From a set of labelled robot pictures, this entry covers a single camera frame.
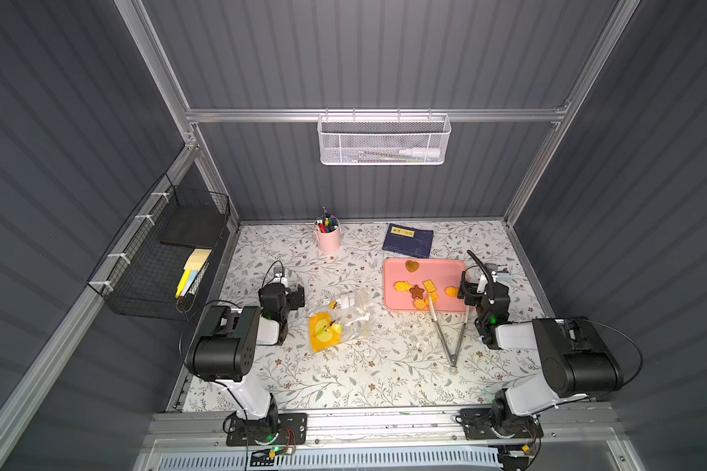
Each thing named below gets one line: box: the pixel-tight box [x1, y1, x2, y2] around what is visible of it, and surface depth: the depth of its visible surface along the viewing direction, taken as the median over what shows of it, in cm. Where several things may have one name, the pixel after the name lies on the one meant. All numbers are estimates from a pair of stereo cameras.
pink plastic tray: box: [383, 258, 467, 313], surface depth 102 cm
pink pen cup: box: [313, 219, 342, 255], surface depth 108 cm
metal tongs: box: [428, 295, 471, 374], surface depth 90 cm
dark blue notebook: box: [381, 222, 435, 259], surface depth 117 cm
